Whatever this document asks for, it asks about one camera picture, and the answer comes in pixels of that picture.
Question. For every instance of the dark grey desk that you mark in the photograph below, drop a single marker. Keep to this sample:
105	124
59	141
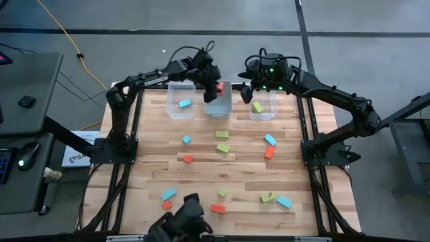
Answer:
20	191
30	74

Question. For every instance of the red cube block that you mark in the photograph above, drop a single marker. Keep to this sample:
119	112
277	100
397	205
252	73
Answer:
166	205
188	159

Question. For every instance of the red rectangular block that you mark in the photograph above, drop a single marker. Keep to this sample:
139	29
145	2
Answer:
218	208
269	152
220	88

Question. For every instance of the blue cube block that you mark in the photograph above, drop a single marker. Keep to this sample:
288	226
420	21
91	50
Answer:
186	139

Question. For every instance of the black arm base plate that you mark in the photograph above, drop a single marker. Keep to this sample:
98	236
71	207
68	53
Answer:
100	156
339	160

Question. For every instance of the black device with red light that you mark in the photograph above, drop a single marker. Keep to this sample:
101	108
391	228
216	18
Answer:
4	60

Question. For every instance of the white printed sheet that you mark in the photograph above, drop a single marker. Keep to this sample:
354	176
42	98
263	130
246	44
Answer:
75	158

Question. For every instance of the black computer mouse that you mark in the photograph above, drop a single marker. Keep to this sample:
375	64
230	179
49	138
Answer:
28	154

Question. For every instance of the grey plastic bin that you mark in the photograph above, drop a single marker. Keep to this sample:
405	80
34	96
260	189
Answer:
218	111

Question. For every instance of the black desk beam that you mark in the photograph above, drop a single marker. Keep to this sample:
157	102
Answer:
67	136

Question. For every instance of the black metal stand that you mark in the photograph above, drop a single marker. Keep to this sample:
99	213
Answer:
408	110

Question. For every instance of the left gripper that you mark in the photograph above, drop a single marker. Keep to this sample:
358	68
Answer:
206	72

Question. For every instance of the green rectangular block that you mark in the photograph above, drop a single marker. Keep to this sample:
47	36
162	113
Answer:
223	148
222	134
257	107

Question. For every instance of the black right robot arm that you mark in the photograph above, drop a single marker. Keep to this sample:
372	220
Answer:
336	92

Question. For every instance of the small black device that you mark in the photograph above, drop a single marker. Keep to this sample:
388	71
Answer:
27	101

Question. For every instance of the backlit keyboard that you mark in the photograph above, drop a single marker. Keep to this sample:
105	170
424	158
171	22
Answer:
4	166

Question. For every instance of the black bulky object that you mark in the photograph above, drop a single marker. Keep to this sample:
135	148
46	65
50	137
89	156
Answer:
188	215

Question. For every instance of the clear plastic bin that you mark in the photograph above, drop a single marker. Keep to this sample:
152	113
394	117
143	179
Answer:
174	112
268	114

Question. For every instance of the blue rectangular block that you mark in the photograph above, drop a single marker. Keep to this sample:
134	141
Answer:
270	140
284	202
184	103
168	194

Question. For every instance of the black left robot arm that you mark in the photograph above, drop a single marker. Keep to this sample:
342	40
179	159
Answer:
151	78

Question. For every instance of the silver bracket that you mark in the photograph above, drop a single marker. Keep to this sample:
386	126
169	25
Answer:
124	239
312	239

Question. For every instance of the beige speckled object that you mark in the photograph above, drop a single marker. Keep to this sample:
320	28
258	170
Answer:
52	173

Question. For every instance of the green arch block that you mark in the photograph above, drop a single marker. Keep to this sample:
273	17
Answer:
265	199

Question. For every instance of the green cube block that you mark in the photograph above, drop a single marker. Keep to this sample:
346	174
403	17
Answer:
222	193

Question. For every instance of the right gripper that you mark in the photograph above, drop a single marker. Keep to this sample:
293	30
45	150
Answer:
272	75

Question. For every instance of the black table frame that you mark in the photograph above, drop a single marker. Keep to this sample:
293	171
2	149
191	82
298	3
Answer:
138	114

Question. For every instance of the black desk leg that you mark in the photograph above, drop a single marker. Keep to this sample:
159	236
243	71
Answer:
41	198

